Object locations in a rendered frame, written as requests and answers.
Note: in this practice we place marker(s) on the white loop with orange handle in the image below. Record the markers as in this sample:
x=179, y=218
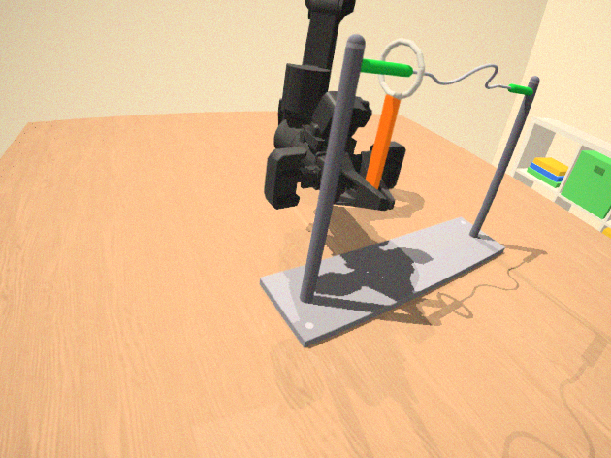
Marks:
x=390, y=112

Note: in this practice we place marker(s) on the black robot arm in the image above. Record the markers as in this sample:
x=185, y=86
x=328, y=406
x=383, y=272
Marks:
x=306, y=103

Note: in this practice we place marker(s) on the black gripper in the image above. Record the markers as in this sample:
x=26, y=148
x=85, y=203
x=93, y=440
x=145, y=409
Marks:
x=285, y=167

